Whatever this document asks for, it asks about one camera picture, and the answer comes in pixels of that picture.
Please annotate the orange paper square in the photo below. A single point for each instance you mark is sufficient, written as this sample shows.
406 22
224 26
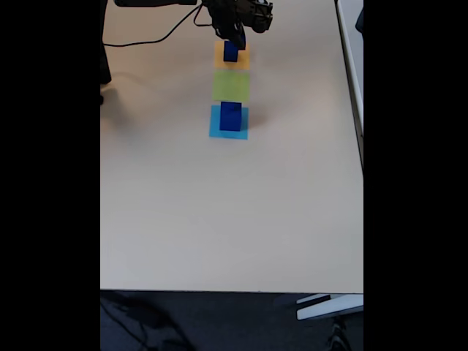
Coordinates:
219 60

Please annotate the medium blue cube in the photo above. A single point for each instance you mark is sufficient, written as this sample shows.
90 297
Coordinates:
230 54

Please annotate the white neighbouring desk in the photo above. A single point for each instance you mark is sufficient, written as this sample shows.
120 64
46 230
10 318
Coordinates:
352 55

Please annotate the green paper square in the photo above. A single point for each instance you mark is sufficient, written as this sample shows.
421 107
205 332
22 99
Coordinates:
232 86

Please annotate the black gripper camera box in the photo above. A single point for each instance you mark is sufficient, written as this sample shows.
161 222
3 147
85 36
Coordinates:
260 16

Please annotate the large blue cube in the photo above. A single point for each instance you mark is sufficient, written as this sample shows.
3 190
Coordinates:
230 118

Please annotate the light blue paper square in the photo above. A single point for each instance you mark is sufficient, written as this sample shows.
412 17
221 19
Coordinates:
234 135

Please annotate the dark object on desk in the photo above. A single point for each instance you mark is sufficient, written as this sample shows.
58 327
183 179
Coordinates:
360 20

